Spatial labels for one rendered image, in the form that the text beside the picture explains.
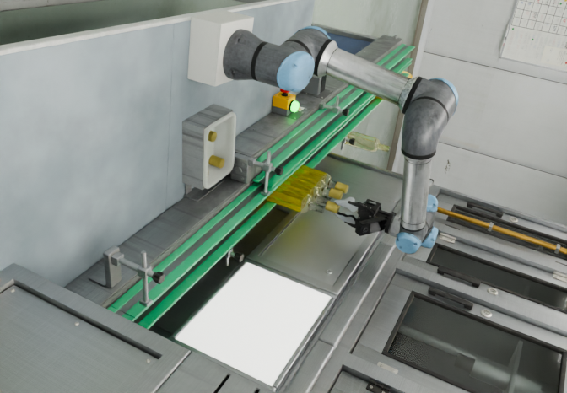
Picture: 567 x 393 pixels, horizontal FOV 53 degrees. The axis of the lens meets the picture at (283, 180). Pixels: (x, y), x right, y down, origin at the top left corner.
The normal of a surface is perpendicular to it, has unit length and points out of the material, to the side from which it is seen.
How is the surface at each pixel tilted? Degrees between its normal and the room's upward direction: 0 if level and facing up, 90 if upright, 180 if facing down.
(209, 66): 90
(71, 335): 90
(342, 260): 91
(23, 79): 0
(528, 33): 90
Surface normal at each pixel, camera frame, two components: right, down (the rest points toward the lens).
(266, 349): 0.09, -0.85
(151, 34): 0.88, 0.30
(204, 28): -0.45, 0.34
